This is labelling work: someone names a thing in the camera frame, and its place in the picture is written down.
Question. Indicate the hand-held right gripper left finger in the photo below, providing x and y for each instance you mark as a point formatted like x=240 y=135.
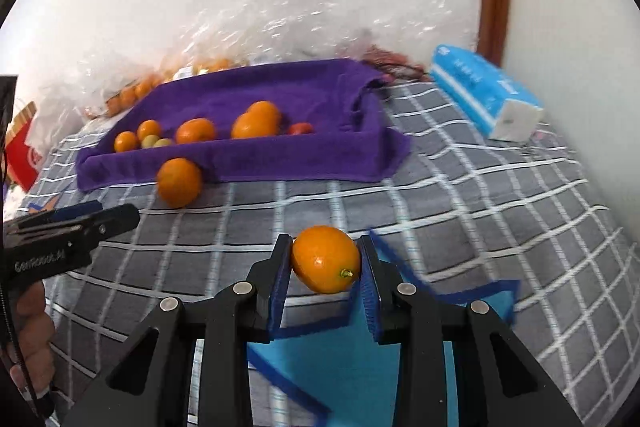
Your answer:
x=276 y=292

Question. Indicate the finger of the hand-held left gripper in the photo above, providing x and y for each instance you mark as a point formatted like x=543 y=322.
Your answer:
x=110 y=217
x=65 y=209

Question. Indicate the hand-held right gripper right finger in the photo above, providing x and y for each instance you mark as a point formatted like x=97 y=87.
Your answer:
x=369 y=294

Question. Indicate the large smooth oval orange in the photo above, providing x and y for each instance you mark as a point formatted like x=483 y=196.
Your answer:
x=326 y=259

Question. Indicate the small orange mandarin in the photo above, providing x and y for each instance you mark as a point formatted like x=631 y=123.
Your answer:
x=126 y=141
x=149 y=128

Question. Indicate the small yellow-green fruit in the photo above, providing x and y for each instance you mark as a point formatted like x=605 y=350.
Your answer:
x=165 y=143
x=149 y=142

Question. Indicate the red cherry tomato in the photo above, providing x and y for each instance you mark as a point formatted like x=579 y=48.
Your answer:
x=300 y=128

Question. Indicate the purple towel-covered tray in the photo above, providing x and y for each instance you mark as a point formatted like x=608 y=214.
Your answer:
x=310 y=92

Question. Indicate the person's left hand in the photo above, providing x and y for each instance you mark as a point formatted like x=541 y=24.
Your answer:
x=35 y=337

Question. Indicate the red paper bag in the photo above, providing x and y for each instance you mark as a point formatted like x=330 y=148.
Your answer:
x=22 y=157

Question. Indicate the white plastic bag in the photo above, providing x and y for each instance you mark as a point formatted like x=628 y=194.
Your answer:
x=55 y=117

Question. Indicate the clear bag of oranges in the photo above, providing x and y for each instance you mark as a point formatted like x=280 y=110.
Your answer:
x=135 y=92

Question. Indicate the grey checked star mat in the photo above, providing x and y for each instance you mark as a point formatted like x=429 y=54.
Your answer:
x=475 y=207

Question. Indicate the blue tissue pack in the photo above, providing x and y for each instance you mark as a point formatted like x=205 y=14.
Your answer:
x=480 y=92

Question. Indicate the clear bag of kumquats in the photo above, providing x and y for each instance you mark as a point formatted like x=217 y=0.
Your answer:
x=260 y=27

